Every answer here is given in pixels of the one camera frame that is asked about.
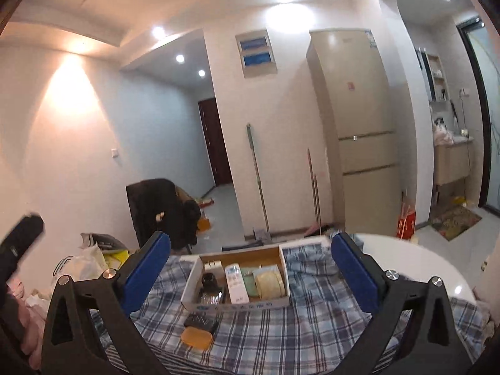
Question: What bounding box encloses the beige refrigerator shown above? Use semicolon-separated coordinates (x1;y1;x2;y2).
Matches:
306;27;403;235

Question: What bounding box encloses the beige vanity cabinet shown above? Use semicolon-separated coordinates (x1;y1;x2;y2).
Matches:
432;137;475;186

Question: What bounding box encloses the pink dustpan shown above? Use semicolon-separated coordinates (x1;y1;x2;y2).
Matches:
302;176;331;239

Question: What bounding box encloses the black-framed patterned glass door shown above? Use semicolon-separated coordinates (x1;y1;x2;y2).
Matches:
456;16;500;219

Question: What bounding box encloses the yellow box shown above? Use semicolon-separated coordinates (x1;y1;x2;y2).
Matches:
103;250;131;270

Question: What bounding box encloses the black jacket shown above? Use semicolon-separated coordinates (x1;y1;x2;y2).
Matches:
126;178;202;251

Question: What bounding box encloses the pale green box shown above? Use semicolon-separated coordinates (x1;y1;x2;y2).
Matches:
239;267;260;298

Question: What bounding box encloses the red cardboard box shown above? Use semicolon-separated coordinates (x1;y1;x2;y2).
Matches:
396;199;417;240

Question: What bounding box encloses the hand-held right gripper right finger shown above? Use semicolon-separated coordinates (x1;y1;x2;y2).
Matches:
331;233;459;375

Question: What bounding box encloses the blue plaid blanket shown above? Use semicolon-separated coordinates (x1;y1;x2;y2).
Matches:
88;242;493;375

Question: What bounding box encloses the patterned floor mat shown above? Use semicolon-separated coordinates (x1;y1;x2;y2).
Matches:
427;205;483;241

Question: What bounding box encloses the white remote control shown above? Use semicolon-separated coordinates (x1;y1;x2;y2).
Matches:
224;263;251;304

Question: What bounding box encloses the pink cloth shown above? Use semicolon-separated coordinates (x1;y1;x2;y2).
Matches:
0;273;51;372

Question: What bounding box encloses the white cardboard box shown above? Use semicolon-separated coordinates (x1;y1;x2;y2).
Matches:
180;244;292;313

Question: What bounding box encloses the white plastic bag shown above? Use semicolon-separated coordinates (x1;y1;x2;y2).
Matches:
52;244;108;282

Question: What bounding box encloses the pink towel pile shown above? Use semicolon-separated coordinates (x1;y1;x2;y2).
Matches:
433;123;456;145

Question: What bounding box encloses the white plastic item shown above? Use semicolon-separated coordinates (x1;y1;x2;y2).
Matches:
198;287;228;306

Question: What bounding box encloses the grey printed bag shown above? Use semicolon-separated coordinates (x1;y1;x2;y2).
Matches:
80;232;129;251

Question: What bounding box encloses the dark brown door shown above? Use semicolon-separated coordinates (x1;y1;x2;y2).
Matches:
198;97;233;186

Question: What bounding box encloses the black patterned pouch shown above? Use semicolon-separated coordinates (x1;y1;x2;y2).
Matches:
183;312;220;334

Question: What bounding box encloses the recessed wall shelf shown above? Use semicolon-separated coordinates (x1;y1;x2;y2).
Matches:
416;47;448;102

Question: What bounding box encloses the red broom and dustpan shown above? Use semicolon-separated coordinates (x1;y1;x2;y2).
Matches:
306;147;323;235

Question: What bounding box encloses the beige electrical panel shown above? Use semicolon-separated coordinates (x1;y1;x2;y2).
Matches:
235;28;277;79

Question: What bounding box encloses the cream tape roll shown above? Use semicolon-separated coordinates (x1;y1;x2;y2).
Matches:
252;267;284;298

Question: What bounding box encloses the metal mop with green grip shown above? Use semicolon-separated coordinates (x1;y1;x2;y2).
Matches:
245;123;274;243

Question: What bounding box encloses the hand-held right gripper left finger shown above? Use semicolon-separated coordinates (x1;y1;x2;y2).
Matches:
41;231;171;375

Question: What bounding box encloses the orange soap bar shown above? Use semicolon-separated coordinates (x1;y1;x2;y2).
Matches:
180;326;212;349

